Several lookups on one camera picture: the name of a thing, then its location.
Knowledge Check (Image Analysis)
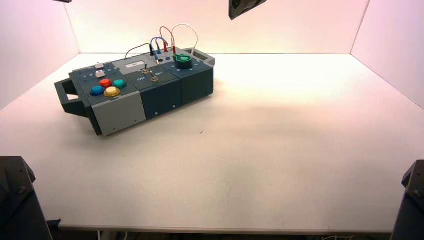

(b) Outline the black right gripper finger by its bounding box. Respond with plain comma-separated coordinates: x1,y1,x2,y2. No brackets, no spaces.
228,0,268,21

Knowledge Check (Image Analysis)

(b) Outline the dark modular control box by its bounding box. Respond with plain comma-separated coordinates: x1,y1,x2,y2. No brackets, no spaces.
53,47,216,137

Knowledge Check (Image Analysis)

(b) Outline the yellow round push button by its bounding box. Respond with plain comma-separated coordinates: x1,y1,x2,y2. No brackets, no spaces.
103,86,121,98

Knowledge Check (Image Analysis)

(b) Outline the green rotary knob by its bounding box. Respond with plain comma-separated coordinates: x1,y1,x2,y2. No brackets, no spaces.
172,53,193,70

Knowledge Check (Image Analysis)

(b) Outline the red jumper cable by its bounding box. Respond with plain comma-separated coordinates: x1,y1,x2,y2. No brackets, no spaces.
159,26,177,55

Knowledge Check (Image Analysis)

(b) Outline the blue jumper cable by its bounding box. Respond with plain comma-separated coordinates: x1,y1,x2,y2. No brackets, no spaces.
149,36,170,56

